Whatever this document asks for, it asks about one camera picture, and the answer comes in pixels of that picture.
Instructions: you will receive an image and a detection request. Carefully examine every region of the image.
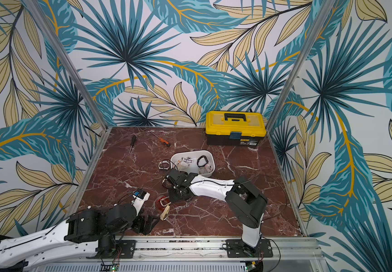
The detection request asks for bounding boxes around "red transparent watch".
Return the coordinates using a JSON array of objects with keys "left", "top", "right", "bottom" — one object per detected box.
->
[{"left": 155, "top": 196, "right": 169, "bottom": 213}]

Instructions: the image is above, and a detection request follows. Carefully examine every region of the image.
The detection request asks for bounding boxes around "beige strap watch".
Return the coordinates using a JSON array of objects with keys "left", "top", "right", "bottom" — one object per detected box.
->
[{"left": 177, "top": 160, "right": 190, "bottom": 171}]

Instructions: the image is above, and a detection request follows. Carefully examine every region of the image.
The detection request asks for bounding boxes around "purple white strap watch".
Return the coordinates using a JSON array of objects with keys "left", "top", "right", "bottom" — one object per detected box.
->
[{"left": 182, "top": 157, "right": 194, "bottom": 164}]

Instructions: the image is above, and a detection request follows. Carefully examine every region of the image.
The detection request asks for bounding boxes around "white pink strap watch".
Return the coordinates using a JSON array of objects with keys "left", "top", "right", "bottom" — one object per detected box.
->
[{"left": 204, "top": 163, "right": 215, "bottom": 173}]

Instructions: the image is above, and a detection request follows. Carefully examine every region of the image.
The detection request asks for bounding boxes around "black strap watch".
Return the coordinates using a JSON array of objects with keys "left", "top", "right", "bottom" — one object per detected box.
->
[{"left": 197, "top": 155, "right": 209, "bottom": 168}]

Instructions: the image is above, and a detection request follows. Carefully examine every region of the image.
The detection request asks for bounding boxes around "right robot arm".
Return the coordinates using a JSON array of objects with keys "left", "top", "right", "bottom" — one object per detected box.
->
[{"left": 163, "top": 169, "right": 267, "bottom": 249}]

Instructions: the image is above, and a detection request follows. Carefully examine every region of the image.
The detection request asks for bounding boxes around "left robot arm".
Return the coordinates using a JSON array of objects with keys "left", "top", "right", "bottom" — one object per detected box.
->
[{"left": 0, "top": 189, "right": 153, "bottom": 272}]

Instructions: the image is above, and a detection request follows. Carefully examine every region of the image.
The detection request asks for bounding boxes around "white plastic storage box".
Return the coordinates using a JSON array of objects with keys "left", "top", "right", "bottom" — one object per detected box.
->
[{"left": 171, "top": 150, "right": 215, "bottom": 177}]

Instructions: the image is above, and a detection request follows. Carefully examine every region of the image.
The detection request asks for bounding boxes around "yellow black toolbox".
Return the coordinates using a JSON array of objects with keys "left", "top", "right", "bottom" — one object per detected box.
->
[{"left": 206, "top": 111, "right": 267, "bottom": 147}]

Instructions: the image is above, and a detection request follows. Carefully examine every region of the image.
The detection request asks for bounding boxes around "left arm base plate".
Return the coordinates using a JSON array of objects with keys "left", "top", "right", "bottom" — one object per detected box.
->
[{"left": 95, "top": 239, "right": 136, "bottom": 259}]

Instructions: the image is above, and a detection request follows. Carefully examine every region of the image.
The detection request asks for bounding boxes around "orange handled screwdriver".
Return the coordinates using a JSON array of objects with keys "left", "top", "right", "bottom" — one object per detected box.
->
[{"left": 150, "top": 131, "right": 171, "bottom": 147}]

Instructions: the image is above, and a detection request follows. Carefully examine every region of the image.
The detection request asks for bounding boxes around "black handled screwdriver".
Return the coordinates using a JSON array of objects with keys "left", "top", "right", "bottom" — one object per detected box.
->
[{"left": 129, "top": 135, "right": 137, "bottom": 154}]

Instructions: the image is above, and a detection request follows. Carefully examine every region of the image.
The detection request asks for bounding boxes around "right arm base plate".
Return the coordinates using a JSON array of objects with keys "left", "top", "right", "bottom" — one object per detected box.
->
[{"left": 222, "top": 239, "right": 274, "bottom": 258}]

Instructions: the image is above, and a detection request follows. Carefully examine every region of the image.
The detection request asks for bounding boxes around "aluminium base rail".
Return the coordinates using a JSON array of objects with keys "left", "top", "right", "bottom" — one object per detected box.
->
[{"left": 34, "top": 236, "right": 329, "bottom": 272}]

